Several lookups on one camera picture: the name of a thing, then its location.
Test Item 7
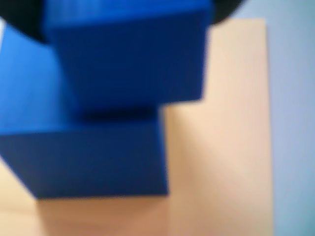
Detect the orange paper square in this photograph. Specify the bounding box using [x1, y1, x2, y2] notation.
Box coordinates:
[0, 18, 275, 236]

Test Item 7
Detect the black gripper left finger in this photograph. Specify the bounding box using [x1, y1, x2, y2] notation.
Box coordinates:
[0, 0, 50, 44]

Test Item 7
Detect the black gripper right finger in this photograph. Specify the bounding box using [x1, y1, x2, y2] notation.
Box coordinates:
[209, 0, 245, 27]

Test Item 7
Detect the medium blue cube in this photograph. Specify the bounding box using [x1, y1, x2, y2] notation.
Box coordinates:
[0, 23, 170, 200]

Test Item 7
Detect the small blue cube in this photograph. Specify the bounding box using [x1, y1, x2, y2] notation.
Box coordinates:
[44, 0, 214, 109]

